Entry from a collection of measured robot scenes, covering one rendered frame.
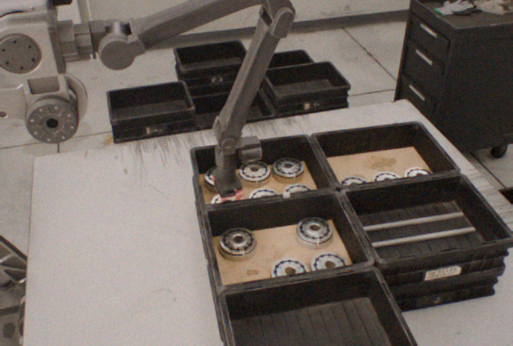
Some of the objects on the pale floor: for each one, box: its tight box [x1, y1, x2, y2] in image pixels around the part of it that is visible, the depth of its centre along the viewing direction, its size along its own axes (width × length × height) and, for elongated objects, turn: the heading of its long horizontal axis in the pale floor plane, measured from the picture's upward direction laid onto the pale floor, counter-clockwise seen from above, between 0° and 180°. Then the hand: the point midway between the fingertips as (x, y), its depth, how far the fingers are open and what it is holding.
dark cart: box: [394, 0, 513, 159], centre depth 312 cm, size 60×45×90 cm
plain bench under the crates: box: [22, 99, 513, 346], centre depth 190 cm, size 160×160×70 cm
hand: (228, 202), depth 166 cm, fingers open, 6 cm apart
